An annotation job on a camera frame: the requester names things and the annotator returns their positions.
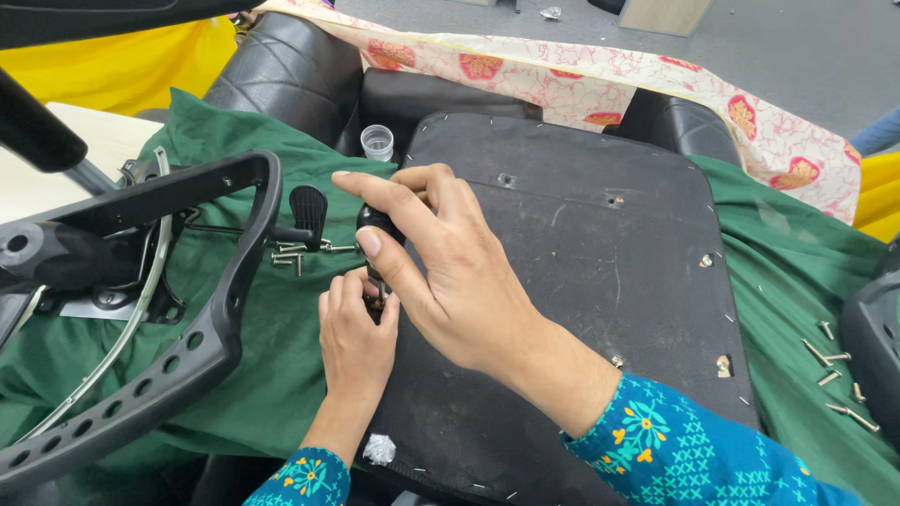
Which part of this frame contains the person's right hand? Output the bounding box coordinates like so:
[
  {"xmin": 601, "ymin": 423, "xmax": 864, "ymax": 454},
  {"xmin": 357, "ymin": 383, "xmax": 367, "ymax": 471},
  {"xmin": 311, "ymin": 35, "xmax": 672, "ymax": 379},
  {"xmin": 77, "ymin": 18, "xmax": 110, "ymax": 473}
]
[{"xmin": 330, "ymin": 163, "xmax": 565, "ymax": 386}]

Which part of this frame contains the person's left hand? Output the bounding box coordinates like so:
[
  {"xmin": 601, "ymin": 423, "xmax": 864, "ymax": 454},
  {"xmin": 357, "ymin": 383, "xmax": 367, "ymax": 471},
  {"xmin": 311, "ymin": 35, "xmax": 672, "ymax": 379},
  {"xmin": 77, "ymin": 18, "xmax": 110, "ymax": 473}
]
[{"xmin": 318, "ymin": 267, "xmax": 402, "ymax": 417}]

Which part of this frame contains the black handled screwdriver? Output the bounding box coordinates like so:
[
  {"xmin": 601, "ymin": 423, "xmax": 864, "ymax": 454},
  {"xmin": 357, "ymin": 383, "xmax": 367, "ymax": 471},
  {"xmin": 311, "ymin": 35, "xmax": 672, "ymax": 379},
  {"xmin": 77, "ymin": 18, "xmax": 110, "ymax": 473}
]
[{"xmin": 355, "ymin": 201, "xmax": 409, "ymax": 310}]

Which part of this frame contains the green cloth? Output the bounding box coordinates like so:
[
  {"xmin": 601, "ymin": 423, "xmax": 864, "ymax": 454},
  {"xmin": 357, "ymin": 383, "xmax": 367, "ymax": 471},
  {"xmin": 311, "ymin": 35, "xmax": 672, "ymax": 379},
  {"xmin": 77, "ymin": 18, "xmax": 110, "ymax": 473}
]
[{"xmin": 0, "ymin": 88, "xmax": 900, "ymax": 506}]

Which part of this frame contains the crumpled clear plastic wrap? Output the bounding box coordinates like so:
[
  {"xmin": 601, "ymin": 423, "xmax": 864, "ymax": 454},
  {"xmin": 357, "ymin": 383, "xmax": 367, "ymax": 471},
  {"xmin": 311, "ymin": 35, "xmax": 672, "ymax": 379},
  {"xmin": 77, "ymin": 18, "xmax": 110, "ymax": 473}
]
[{"xmin": 363, "ymin": 433, "xmax": 398, "ymax": 467}]

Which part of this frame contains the cluster of silver screws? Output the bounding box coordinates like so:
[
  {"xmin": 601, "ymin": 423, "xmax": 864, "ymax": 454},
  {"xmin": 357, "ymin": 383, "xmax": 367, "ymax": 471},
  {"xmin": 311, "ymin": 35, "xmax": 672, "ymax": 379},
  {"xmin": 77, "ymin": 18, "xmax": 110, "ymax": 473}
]
[{"xmin": 270, "ymin": 239, "xmax": 361, "ymax": 278}]

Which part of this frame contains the black chair seat underside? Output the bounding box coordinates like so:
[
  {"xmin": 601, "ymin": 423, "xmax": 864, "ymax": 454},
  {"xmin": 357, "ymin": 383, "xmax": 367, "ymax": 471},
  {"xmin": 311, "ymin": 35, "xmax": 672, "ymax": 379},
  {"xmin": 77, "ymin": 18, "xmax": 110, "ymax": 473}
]
[{"xmin": 352, "ymin": 111, "xmax": 762, "ymax": 506}]

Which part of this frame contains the black plastic chair armrest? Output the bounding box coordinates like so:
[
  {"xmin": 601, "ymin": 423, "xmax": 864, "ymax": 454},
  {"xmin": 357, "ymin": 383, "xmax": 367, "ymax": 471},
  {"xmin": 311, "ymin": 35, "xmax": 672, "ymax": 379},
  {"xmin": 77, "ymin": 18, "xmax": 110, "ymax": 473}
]
[{"xmin": 0, "ymin": 149, "xmax": 284, "ymax": 494}]

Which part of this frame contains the black paddle lever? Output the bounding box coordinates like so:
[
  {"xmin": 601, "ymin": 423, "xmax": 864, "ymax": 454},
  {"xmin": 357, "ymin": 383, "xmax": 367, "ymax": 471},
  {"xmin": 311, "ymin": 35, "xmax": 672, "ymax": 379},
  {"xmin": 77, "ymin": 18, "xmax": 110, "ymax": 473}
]
[{"xmin": 184, "ymin": 185, "xmax": 330, "ymax": 253}]

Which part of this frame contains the clear plastic cup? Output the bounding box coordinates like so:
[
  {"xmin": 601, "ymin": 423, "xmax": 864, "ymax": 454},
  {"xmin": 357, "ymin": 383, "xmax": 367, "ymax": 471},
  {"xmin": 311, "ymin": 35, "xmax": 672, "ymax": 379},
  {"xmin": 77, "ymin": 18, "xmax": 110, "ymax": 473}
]
[{"xmin": 360, "ymin": 124, "xmax": 395, "ymax": 163}]

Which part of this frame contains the black smooth leather cushion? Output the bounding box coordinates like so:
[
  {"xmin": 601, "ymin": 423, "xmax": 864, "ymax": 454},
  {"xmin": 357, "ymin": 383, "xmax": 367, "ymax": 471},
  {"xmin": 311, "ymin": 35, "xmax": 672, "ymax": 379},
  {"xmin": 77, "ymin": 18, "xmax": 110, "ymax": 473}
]
[{"xmin": 357, "ymin": 67, "xmax": 744, "ymax": 170}]

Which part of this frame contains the curved silver metal strip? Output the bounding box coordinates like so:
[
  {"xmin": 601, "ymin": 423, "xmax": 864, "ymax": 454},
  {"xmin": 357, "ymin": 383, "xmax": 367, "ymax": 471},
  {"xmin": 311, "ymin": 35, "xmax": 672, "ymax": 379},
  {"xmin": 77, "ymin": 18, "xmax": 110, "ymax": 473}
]
[{"xmin": 14, "ymin": 146, "xmax": 174, "ymax": 445}]

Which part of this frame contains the floral pink cream cloth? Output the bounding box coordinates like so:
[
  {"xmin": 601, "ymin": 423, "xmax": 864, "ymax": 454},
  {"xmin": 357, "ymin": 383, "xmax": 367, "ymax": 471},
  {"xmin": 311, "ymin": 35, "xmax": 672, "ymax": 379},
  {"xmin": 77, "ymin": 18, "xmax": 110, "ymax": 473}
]
[{"xmin": 256, "ymin": 0, "xmax": 863, "ymax": 226}]

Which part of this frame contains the black quilted leather cushion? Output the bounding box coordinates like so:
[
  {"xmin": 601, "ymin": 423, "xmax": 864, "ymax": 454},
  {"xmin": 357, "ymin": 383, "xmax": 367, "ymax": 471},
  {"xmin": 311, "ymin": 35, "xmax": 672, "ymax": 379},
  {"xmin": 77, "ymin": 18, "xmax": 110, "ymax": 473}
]
[{"xmin": 202, "ymin": 10, "xmax": 365, "ymax": 157}]

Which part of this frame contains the black chair tilt mechanism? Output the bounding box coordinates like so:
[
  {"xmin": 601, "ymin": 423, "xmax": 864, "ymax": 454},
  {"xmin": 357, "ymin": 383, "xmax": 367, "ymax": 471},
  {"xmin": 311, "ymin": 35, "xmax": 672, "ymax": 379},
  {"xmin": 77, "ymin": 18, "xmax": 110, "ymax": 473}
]
[{"xmin": 0, "ymin": 218, "xmax": 188, "ymax": 326}]

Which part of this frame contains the white table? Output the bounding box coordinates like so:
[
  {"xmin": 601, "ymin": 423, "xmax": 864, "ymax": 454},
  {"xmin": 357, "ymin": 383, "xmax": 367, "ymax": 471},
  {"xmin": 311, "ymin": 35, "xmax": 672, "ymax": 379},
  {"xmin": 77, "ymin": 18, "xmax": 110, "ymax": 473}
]
[{"xmin": 0, "ymin": 102, "xmax": 165, "ymax": 226}]

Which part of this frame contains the light wooden furniture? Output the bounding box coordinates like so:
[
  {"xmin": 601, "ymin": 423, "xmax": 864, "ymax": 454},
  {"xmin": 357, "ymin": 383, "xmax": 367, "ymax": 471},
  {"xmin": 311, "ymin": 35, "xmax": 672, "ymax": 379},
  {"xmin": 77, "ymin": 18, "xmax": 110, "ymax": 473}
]
[{"xmin": 617, "ymin": 0, "xmax": 717, "ymax": 38}]

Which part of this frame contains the yellow cloth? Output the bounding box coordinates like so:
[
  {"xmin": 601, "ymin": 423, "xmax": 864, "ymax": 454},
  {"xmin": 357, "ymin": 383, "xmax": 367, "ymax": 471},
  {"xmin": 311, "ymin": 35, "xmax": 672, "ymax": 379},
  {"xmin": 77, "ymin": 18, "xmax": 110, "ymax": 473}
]
[{"xmin": 0, "ymin": 15, "xmax": 240, "ymax": 118}]

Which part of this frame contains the scatter of long silver screws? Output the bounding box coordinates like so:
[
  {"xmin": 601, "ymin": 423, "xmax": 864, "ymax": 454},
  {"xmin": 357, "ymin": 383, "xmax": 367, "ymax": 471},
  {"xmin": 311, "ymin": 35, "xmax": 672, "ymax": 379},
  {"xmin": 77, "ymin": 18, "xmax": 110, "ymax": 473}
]
[{"xmin": 800, "ymin": 320, "xmax": 881, "ymax": 434}]

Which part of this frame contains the black plastic chair part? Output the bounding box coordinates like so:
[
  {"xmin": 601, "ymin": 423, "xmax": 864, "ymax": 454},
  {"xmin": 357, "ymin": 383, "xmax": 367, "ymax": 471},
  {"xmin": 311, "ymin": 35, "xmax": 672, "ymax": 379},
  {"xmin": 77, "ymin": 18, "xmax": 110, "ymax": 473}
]
[{"xmin": 839, "ymin": 235, "xmax": 900, "ymax": 454}]

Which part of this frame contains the black curved chair panel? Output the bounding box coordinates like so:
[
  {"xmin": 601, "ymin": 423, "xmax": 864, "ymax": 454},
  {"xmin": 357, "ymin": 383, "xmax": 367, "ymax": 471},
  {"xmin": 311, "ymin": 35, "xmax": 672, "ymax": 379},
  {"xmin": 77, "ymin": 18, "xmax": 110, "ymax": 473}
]
[{"xmin": 0, "ymin": 0, "xmax": 264, "ymax": 52}]

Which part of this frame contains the black cylinder chair post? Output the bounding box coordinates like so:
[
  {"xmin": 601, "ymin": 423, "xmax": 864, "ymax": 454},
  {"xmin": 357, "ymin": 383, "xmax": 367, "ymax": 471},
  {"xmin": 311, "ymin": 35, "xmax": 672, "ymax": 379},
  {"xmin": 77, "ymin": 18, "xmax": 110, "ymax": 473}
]
[{"xmin": 0, "ymin": 69, "xmax": 117, "ymax": 198}]

